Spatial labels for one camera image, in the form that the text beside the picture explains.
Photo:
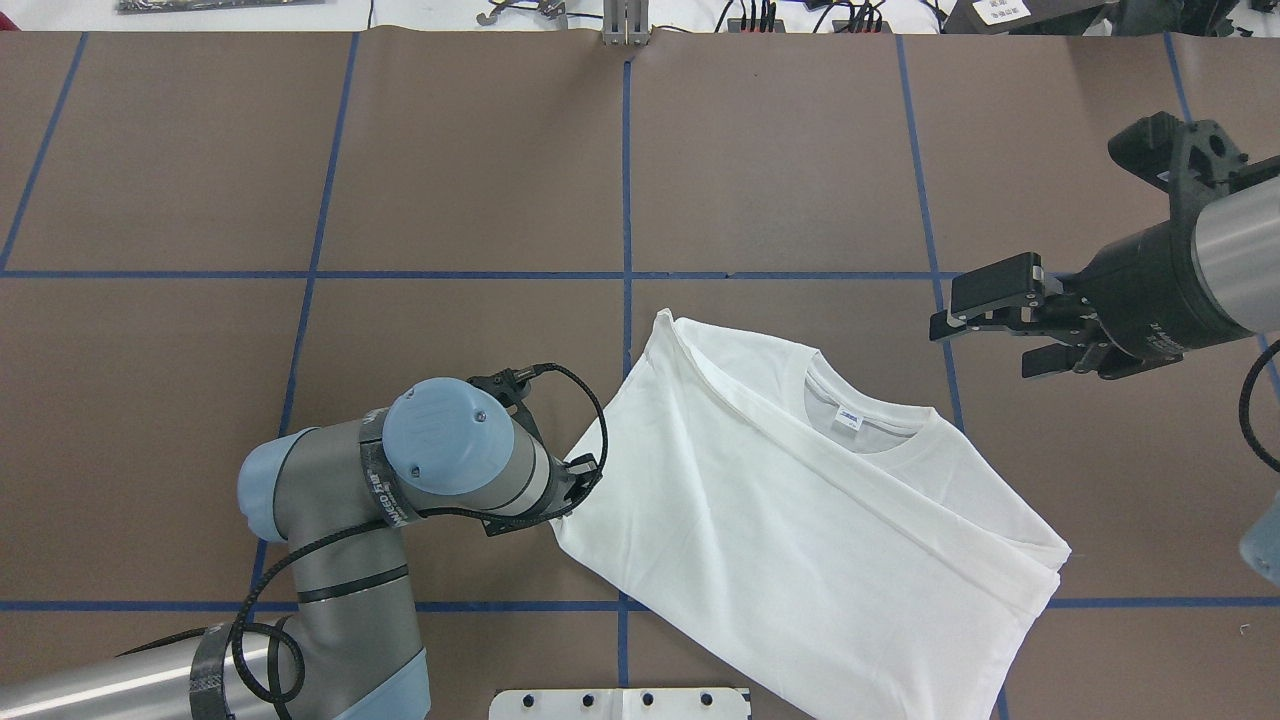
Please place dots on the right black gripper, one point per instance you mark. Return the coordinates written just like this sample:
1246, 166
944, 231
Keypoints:
1150, 283

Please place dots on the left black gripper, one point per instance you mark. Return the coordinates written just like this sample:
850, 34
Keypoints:
563, 489

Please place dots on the white long-sleeve printed shirt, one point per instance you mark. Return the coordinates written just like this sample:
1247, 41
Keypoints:
860, 559

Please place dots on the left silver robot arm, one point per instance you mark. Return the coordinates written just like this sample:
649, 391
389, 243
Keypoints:
331, 630

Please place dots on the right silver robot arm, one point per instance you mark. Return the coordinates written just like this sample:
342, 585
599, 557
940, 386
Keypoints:
1205, 277

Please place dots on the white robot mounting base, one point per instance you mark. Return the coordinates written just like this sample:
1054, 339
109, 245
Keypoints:
623, 703

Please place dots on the aluminium frame post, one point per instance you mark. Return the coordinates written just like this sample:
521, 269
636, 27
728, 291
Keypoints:
626, 23

